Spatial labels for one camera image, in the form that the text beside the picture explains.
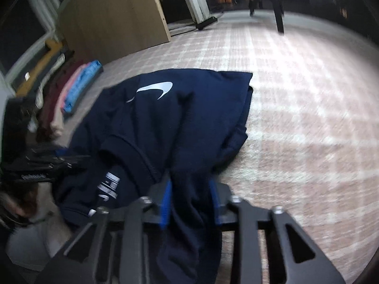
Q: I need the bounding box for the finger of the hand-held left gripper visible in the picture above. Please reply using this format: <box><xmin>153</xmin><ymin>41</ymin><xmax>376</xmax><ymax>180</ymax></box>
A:
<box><xmin>50</xmin><ymin>147</ymin><xmax>93</xmax><ymax>173</ymax></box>

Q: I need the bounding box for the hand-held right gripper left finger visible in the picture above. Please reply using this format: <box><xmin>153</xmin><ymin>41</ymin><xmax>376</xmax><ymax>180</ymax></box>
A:
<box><xmin>34</xmin><ymin>179</ymin><xmax>174</xmax><ymax>284</ymax></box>

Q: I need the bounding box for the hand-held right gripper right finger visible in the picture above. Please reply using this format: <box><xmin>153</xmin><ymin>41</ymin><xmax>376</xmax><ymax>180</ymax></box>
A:
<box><xmin>209</xmin><ymin>179</ymin><xmax>347</xmax><ymax>284</ymax></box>

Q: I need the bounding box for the navy blue shirt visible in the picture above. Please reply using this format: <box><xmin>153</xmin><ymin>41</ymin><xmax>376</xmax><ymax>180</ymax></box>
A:
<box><xmin>53</xmin><ymin>68</ymin><xmax>253</xmax><ymax>284</ymax></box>

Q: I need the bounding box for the stack of folded clothes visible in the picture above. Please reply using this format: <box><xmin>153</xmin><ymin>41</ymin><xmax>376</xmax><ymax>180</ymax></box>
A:
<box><xmin>15</xmin><ymin>40</ymin><xmax>104</xmax><ymax>142</ymax></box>

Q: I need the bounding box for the person's left hand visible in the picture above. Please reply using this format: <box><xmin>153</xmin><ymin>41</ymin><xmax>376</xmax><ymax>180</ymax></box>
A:
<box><xmin>0</xmin><ymin>180</ymin><xmax>40</xmax><ymax>228</ymax></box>

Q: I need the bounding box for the light wooden board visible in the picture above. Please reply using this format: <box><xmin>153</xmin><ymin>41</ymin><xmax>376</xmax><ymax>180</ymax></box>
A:
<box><xmin>58</xmin><ymin>0</ymin><xmax>172</xmax><ymax>66</ymax></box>

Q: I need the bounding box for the black tripod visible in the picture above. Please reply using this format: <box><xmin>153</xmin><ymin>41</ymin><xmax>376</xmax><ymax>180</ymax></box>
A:
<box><xmin>246</xmin><ymin>0</ymin><xmax>285</xmax><ymax>34</ymax></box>

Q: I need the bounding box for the black power adapter with cable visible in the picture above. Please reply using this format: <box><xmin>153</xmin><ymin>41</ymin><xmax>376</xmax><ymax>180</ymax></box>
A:
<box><xmin>196</xmin><ymin>16</ymin><xmax>219</xmax><ymax>31</ymax></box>

